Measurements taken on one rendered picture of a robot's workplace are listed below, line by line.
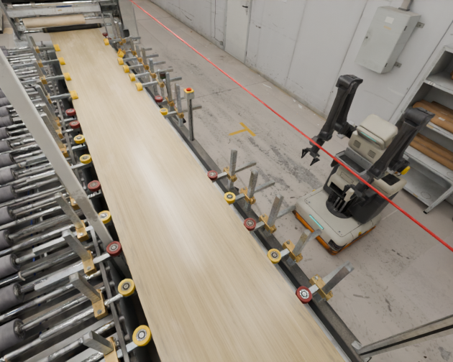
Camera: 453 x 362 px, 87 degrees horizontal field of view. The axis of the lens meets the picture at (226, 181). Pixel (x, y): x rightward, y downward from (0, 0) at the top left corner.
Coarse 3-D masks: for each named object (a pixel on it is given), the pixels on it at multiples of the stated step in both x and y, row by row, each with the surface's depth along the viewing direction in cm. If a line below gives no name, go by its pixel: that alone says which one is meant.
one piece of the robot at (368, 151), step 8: (352, 128) 179; (352, 136) 177; (360, 136) 172; (352, 144) 180; (360, 144) 174; (368, 144) 168; (360, 152) 177; (368, 152) 172; (376, 152) 166; (368, 160) 174; (376, 160) 168; (344, 168) 197; (336, 176) 203; (344, 176) 197; (352, 176) 191; (328, 184) 212; (336, 184) 203; (344, 184) 197; (352, 184) 193; (352, 192) 193
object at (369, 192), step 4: (332, 184) 208; (332, 188) 208; (336, 188) 206; (368, 188) 203; (336, 192) 207; (340, 192) 203; (364, 192) 199; (368, 192) 199; (372, 192) 199; (376, 192) 200; (340, 196) 204; (344, 196) 201; (368, 196) 197; (372, 196) 199; (356, 200) 208; (368, 200) 201; (360, 204) 205; (364, 204) 203
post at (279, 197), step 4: (276, 196) 141; (280, 196) 140; (276, 200) 143; (280, 200) 142; (276, 204) 145; (280, 204) 145; (272, 208) 151; (276, 208) 146; (272, 212) 152; (276, 212) 150; (272, 216) 154; (276, 216) 155; (268, 220) 160; (272, 220) 156; (268, 224) 162; (272, 224) 161; (268, 232) 167
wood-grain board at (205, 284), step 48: (96, 48) 336; (96, 96) 249; (144, 96) 255; (96, 144) 198; (144, 144) 202; (144, 192) 167; (192, 192) 169; (144, 240) 143; (192, 240) 144; (240, 240) 146; (144, 288) 124; (192, 288) 126; (240, 288) 127; (288, 288) 128; (192, 336) 111; (240, 336) 112; (288, 336) 113
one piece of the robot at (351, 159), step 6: (348, 150) 182; (336, 156) 183; (342, 156) 184; (348, 156) 184; (354, 156) 179; (360, 156) 176; (336, 162) 196; (342, 162) 180; (348, 162) 179; (354, 162) 180; (360, 162) 177; (366, 162) 173; (354, 168) 175; (360, 168) 176; (366, 168) 175; (360, 174) 171
